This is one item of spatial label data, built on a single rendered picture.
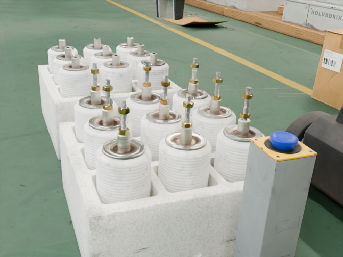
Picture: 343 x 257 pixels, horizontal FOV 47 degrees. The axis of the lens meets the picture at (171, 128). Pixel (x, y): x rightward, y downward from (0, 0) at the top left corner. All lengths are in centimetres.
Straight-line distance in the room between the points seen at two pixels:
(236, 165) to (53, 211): 45
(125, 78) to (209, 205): 57
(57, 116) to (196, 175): 54
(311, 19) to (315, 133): 236
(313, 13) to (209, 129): 255
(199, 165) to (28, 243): 40
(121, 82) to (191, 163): 53
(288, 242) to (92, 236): 31
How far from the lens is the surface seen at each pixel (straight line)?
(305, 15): 337
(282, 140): 59
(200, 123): 84
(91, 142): 78
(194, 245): 77
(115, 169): 66
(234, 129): 79
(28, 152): 126
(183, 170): 70
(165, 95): 81
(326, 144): 100
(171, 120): 81
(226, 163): 77
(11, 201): 104
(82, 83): 115
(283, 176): 58
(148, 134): 81
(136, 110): 90
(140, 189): 69
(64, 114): 114
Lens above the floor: 57
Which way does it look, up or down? 24 degrees down
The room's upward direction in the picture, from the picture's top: 3 degrees clockwise
